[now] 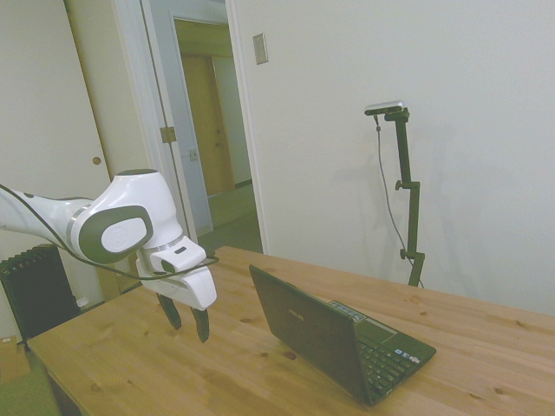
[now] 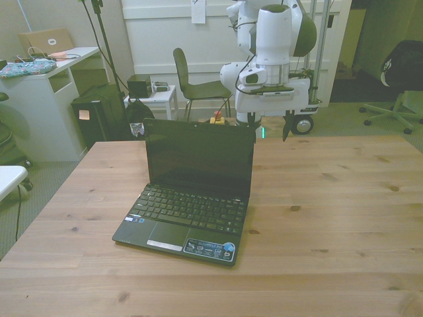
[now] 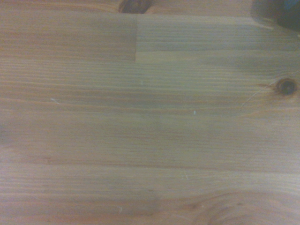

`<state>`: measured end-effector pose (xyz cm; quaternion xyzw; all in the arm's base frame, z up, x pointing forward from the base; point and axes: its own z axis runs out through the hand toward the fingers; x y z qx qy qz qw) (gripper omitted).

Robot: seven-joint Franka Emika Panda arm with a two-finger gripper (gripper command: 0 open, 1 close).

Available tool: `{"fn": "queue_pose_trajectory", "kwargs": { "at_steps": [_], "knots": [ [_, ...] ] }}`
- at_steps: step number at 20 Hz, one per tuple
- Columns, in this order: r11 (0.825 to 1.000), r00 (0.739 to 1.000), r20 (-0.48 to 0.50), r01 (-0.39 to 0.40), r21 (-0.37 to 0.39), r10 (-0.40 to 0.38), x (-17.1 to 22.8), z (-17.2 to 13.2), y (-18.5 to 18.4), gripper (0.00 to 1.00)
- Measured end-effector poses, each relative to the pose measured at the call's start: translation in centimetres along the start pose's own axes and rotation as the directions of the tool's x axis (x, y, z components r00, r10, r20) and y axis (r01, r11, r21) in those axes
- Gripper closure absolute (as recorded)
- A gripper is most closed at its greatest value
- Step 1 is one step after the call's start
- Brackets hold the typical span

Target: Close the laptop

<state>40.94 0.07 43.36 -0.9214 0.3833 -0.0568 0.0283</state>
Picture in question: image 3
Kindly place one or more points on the black laptop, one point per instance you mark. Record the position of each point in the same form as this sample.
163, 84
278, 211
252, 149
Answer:
279, 11

